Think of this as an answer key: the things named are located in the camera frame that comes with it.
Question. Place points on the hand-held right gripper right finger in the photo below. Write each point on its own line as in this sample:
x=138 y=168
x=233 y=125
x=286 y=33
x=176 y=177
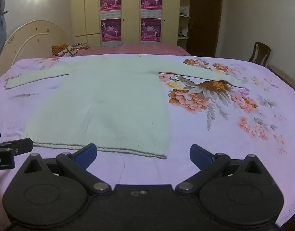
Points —
x=200 y=156

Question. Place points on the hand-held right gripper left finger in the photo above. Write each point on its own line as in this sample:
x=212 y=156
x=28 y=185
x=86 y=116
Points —
x=86 y=156

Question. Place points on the pale green knit sweater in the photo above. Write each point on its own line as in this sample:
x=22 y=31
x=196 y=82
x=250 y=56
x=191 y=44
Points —
x=101 y=101

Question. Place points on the lilac floral blanket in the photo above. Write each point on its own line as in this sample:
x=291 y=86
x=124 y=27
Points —
x=234 y=146

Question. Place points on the orange white patterned pillow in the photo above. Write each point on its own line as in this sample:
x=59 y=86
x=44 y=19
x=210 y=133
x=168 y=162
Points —
x=65 y=49

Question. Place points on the cream arched headboard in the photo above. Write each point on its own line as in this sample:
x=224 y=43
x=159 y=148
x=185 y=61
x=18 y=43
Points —
x=29 y=33

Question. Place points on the cream corner shelf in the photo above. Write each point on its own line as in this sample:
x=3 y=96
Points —
x=184 y=42

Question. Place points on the pink bed sheet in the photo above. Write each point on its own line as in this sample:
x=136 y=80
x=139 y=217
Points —
x=137 y=49

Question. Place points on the dark wooden chair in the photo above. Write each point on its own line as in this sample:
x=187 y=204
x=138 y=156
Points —
x=258 y=50

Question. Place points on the dark shelf item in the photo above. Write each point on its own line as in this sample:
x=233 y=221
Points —
x=182 y=33

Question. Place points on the dark wooden door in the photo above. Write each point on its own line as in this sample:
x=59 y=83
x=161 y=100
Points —
x=204 y=21

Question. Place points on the light blue shelf item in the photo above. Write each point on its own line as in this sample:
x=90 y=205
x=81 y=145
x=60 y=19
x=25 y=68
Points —
x=183 y=12

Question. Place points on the cream wardrobe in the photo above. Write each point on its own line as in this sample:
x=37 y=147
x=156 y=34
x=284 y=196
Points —
x=130 y=16

